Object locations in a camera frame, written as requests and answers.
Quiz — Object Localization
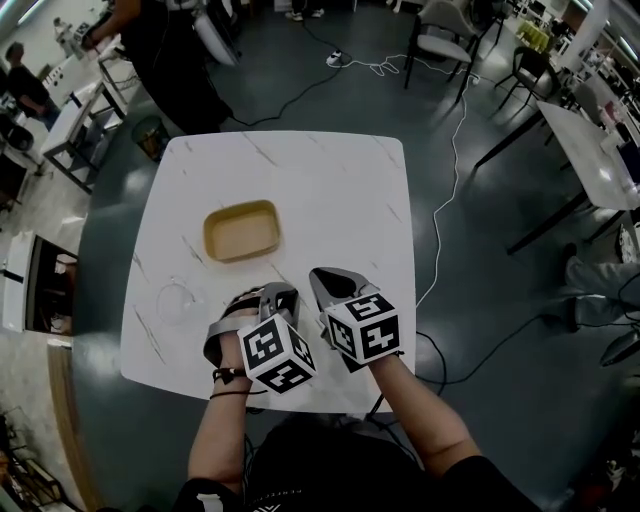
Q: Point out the person's left hand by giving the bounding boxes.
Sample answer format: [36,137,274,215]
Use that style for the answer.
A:
[217,329,247,371]

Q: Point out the dark chair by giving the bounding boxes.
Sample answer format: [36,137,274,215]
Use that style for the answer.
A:
[494,45,564,119]

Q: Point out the person's right forearm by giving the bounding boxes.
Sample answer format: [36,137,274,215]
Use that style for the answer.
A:
[367,349,484,479]

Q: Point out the grey padded chair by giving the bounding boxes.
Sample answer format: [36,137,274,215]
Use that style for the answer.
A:
[403,0,481,91]

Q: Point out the tan rectangular tray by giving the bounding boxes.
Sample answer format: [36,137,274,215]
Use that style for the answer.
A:
[202,199,284,265]

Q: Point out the dark oval seat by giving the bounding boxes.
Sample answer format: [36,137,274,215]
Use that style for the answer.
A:
[599,331,640,369]

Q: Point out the yellow-green boxes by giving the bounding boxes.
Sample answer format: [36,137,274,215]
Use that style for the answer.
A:
[517,19,551,51]

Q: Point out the white marble table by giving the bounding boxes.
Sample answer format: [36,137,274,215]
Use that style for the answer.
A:
[119,130,419,416]

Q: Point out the white cable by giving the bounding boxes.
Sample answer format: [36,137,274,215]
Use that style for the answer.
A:
[349,53,481,309]

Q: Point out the long white table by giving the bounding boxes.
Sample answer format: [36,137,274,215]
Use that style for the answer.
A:
[42,82,126,194]

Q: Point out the black cord bracelet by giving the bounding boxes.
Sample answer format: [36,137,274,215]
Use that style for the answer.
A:
[209,388,269,401]

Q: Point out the person's left forearm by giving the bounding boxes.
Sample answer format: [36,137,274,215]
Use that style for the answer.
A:
[187,368,254,496]

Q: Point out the person's black shirt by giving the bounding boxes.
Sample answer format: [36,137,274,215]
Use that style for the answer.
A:
[172,414,546,512]

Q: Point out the white table with slender legs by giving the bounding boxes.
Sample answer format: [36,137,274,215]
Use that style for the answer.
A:
[472,99,640,256]

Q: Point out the white cabinet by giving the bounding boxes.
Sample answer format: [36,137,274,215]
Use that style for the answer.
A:
[0,232,39,334]

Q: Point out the black cable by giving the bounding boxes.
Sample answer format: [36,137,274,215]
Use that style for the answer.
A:
[227,62,346,127]
[414,309,571,397]

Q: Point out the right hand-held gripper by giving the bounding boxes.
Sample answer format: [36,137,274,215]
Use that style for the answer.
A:
[308,267,403,375]

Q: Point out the black beaded bracelet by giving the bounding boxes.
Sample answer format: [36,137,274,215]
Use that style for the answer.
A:
[212,367,251,385]

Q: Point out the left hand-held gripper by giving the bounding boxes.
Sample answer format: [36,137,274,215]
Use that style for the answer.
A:
[202,281,319,397]

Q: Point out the small white work table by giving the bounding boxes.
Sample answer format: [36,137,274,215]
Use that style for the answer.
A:
[97,44,141,119]

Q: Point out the wooden plank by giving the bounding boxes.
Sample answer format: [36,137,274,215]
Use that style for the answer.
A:
[46,344,101,512]

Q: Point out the dark open cabinet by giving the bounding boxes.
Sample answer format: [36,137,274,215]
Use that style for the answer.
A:
[24,234,80,335]

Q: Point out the metal wire rack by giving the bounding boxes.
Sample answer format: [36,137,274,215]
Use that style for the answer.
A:
[0,407,64,512]

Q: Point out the mesh waste bin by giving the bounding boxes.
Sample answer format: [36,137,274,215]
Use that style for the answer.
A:
[130,115,171,162]

